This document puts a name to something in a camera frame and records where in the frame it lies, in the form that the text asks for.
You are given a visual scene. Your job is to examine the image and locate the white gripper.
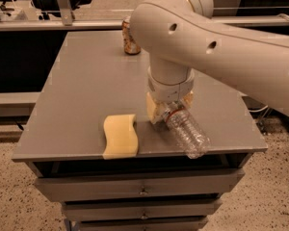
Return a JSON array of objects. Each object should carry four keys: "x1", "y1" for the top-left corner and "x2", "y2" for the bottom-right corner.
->
[{"x1": 146, "y1": 69, "x2": 195, "y2": 124}]

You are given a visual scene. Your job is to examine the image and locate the clear plastic water bottle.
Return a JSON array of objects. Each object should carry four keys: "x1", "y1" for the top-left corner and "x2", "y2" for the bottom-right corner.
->
[{"x1": 162, "y1": 102, "x2": 210, "y2": 159}]

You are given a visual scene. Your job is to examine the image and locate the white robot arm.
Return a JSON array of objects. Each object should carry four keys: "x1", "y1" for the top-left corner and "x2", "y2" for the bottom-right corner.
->
[{"x1": 130, "y1": 0, "x2": 289, "y2": 116}]

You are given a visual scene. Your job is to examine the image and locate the yellow wavy sponge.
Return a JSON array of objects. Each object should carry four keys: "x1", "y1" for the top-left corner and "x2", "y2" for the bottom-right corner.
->
[{"x1": 103, "y1": 115, "x2": 139, "y2": 160}]

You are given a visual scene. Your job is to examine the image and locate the orange soda can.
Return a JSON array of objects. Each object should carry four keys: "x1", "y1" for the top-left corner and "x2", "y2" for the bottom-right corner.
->
[{"x1": 121, "y1": 16, "x2": 141, "y2": 55}]

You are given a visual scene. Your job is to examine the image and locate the grey drawer cabinet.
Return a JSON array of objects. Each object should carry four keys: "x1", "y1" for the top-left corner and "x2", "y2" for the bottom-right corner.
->
[{"x1": 13, "y1": 31, "x2": 266, "y2": 231}]

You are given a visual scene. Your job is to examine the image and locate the grey metal frame rail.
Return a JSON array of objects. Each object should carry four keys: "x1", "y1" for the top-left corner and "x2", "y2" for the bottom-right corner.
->
[{"x1": 0, "y1": 0, "x2": 289, "y2": 28}]

